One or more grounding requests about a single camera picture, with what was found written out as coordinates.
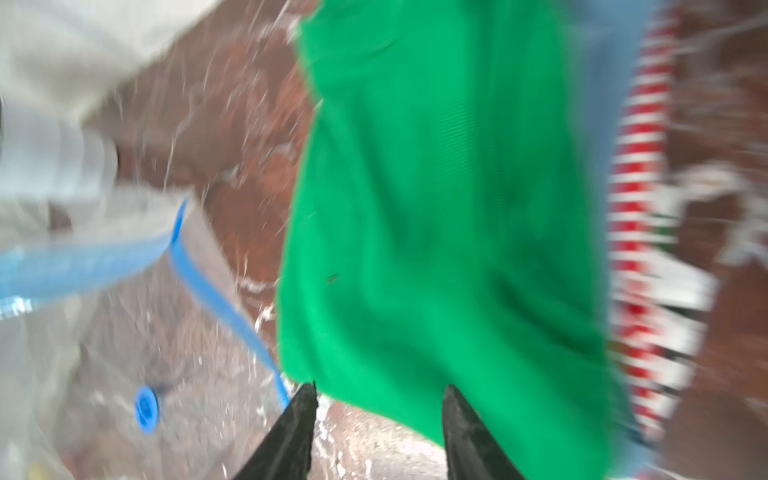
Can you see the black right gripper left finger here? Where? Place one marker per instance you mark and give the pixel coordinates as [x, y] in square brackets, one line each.
[286, 450]

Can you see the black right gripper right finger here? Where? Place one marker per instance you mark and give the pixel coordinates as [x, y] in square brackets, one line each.
[472, 453]

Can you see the clear vacuum bag blue zipper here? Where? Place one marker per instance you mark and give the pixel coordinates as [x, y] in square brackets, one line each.
[125, 350]

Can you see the solid green garment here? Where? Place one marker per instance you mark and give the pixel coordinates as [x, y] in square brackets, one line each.
[441, 228]

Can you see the black striped garment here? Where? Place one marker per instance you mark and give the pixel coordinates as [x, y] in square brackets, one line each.
[682, 292]

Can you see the red striped garment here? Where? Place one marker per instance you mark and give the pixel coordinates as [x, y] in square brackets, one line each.
[634, 173]

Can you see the light blue tank top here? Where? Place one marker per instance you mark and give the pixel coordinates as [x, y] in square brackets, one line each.
[605, 37]

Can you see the white pot with plant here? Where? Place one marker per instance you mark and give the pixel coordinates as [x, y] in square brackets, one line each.
[47, 158]

